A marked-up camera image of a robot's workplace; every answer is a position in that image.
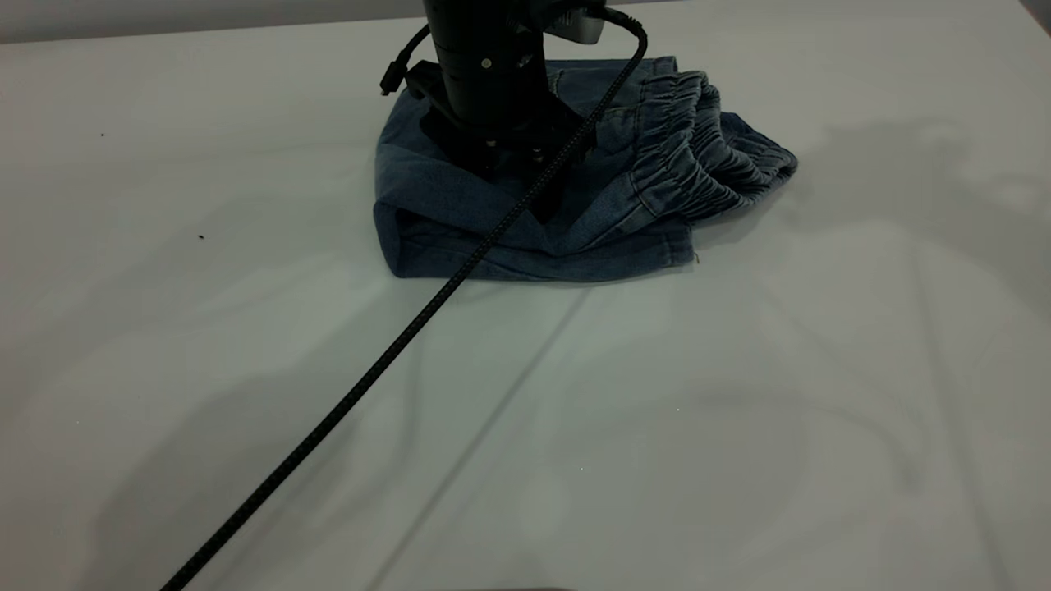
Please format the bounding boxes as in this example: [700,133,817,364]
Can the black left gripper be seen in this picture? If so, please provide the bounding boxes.
[408,62,594,224]

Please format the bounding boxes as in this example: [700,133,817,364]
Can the blue denim shorts with print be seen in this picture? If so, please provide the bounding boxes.
[374,56,799,284]

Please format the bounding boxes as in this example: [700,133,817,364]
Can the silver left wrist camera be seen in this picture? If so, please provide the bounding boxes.
[538,0,606,42]

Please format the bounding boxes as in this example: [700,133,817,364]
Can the short black plug cable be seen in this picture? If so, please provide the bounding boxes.
[379,25,434,96]

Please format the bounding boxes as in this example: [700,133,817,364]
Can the long black braided cable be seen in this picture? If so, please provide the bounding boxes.
[160,7,649,591]

